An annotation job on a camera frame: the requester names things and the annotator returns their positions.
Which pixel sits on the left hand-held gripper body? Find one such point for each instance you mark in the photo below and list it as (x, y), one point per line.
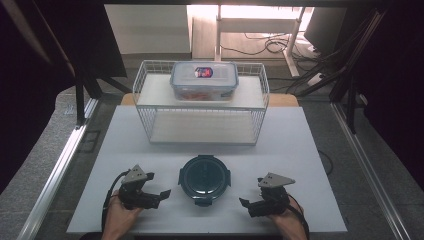
(133, 193)

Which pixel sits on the black metal stand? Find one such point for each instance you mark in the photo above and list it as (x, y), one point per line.
(80, 96)
(350, 100)

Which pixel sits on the person's right hand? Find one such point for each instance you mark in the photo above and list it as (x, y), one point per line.
(286, 221)

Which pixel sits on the person's left hand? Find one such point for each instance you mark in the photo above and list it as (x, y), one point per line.
(120, 220)

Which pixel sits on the dark round lid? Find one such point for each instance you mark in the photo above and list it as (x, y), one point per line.
(204, 179)

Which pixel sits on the white cabinet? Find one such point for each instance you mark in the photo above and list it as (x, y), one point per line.
(150, 30)

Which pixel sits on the clear rectangular lidded container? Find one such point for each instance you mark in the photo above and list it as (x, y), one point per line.
(186, 78)

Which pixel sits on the black monitor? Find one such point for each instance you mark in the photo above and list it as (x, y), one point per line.
(323, 30)

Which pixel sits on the black curtain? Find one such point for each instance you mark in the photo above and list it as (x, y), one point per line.
(396, 83)
(30, 83)

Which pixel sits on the aluminium rail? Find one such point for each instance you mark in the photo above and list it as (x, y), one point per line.
(56, 173)
(366, 166)

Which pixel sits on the white desk frame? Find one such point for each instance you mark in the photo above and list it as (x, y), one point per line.
(256, 25)

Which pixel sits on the wooden table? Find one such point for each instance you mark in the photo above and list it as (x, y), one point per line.
(283, 100)

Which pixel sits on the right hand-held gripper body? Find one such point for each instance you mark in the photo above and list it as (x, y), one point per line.
(273, 196)

